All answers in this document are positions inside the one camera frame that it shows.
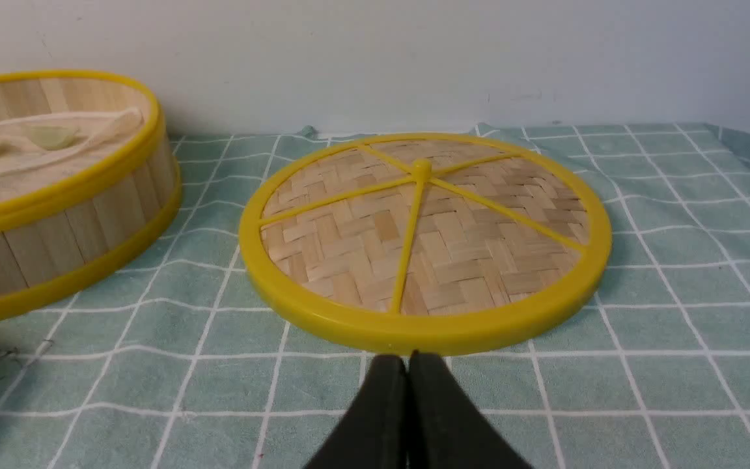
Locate green checkered tablecloth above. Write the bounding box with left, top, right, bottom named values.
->
left=0, top=124, right=750, bottom=468

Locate yellow rimmed bamboo steamer lid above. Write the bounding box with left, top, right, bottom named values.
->
left=238, top=133, right=613, bottom=354

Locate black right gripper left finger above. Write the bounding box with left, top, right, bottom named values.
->
left=306, top=354, right=408, bottom=468

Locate white steamer liner cloth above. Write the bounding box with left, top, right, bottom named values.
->
left=0, top=107, right=144, bottom=203

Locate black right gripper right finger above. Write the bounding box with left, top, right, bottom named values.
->
left=408, top=351, right=532, bottom=468

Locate yellow rimmed bamboo steamer basket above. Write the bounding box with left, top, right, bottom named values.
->
left=0, top=69, right=182, bottom=321

